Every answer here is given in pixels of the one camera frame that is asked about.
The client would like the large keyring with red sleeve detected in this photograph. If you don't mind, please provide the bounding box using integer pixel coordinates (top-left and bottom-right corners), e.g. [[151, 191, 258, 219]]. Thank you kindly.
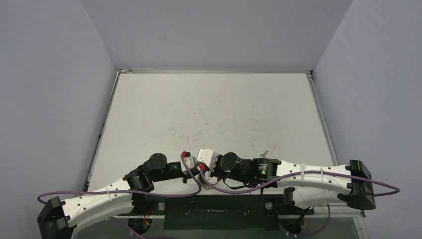
[[196, 174, 219, 190]]

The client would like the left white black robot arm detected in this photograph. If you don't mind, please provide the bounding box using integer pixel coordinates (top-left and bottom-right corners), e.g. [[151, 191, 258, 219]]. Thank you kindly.
[[37, 151, 198, 239]]

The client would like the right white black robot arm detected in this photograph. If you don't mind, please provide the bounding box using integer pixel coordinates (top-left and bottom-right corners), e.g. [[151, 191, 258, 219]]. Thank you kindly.
[[197, 149, 376, 214]]

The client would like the silver key with black tag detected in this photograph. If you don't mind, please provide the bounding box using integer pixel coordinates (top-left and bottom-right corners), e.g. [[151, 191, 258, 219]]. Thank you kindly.
[[260, 150, 269, 159]]

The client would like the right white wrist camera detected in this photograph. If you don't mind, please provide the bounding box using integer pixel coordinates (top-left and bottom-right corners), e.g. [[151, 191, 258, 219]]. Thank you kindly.
[[197, 148, 219, 171]]

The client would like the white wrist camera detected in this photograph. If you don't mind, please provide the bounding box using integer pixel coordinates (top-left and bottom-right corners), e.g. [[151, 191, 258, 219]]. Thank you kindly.
[[197, 148, 219, 171], [180, 151, 197, 174]]

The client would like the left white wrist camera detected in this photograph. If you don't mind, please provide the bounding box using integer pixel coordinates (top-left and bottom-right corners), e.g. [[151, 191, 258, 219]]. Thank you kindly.
[[180, 151, 197, 174]]

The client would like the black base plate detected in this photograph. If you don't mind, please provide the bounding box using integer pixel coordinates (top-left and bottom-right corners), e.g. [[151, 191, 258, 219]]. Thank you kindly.
[[126, 194, 314, 230]]

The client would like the aluminium frame rail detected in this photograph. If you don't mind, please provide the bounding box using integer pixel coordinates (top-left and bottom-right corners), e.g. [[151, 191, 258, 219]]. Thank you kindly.
[[68, 194, 366, 219]]

